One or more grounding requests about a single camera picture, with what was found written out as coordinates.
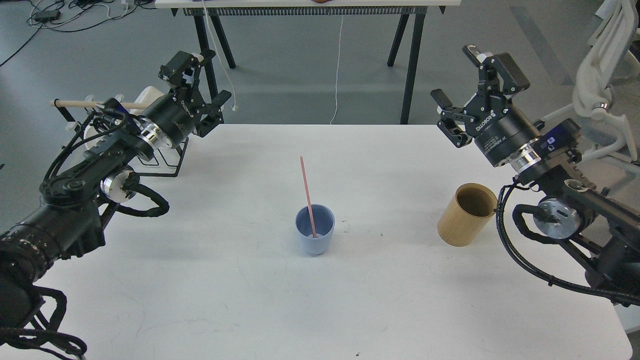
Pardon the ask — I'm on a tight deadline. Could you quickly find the blue plastic cup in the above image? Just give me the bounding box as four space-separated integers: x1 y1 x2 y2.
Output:
294 203 336 256

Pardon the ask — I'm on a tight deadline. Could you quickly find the pink chopstick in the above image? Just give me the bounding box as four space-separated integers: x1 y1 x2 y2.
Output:
299 155 318 239

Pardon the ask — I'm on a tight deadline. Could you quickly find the white background table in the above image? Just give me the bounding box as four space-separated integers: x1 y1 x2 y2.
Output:
154 0 461 125

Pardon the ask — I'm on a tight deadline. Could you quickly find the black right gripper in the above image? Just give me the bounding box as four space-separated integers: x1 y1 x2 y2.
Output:
430 44 541 167

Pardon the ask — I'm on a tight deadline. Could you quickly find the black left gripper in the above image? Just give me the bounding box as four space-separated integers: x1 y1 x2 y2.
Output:
139 50 233 150

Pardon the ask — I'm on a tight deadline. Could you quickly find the floor cables and adapter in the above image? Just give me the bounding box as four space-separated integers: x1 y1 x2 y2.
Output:
0 0 157 68

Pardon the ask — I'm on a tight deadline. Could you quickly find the black wire cup rack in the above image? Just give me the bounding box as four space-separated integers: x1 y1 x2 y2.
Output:
55 107 189 178

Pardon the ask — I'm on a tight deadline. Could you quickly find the white hanging cable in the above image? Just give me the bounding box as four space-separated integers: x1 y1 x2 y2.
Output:
330 15 345 125

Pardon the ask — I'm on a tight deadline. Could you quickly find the bamboo cylinder holder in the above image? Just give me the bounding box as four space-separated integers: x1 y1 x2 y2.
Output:
437 183 498 248

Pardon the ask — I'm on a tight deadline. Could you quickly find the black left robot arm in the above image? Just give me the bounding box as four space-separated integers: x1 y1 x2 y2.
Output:
0 49 231 360

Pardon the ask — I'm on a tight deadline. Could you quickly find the wooden rod on rack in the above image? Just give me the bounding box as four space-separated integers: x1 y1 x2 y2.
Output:
49 99 151 110

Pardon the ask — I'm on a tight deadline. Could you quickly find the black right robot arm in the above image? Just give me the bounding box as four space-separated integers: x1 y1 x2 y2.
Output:
430 44 640 306

